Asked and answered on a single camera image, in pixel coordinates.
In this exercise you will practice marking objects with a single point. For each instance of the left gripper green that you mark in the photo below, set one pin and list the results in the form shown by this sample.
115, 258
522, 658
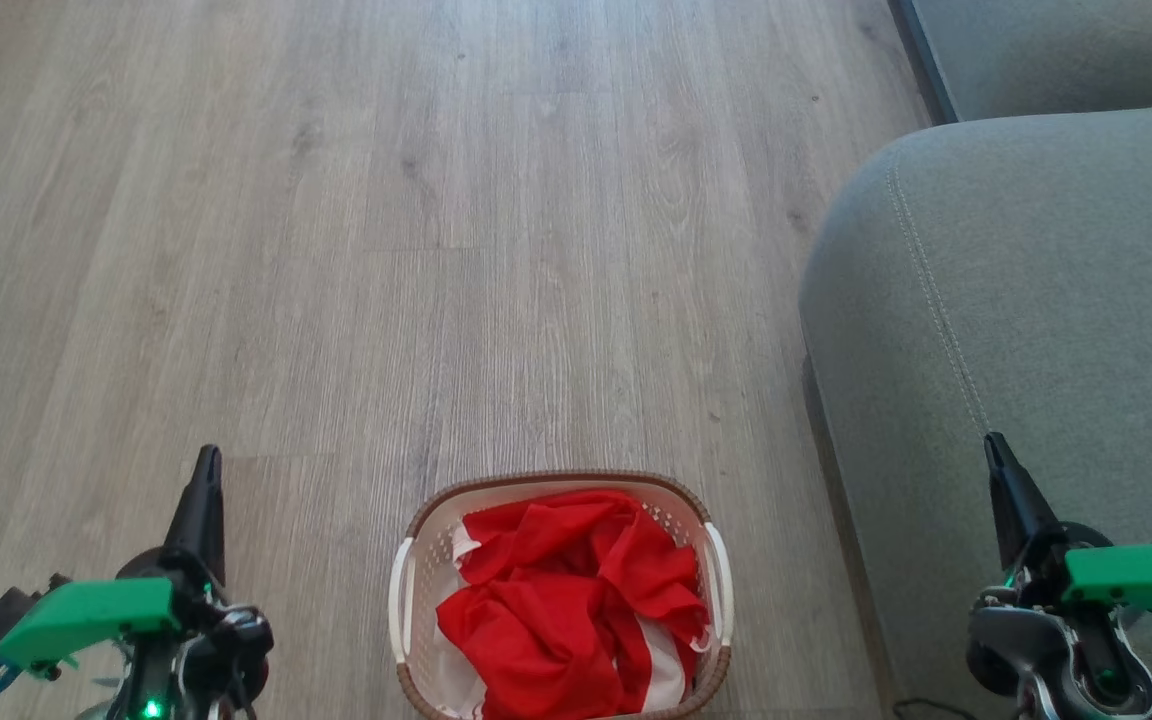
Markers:
86, 615

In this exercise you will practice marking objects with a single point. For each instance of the red garment with white stripes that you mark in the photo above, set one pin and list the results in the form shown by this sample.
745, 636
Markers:
536, 655

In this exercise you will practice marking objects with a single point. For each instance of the white laundry basket brown rim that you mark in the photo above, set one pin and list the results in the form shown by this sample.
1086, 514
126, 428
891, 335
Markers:
416, 600

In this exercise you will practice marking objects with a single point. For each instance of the red garment with white trim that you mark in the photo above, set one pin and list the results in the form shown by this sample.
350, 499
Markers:
576, 560

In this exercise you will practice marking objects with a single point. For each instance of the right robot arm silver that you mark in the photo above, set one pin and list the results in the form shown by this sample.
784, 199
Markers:
1086, 670

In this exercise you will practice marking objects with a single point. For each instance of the grey fabric sofa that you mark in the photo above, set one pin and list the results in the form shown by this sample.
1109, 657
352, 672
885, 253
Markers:
1036, 300

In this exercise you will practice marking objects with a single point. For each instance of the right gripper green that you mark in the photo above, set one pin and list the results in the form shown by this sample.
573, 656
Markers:
1136, 580

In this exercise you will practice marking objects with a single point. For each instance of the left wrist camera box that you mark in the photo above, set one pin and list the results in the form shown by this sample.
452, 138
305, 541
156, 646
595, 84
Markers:
11, 612

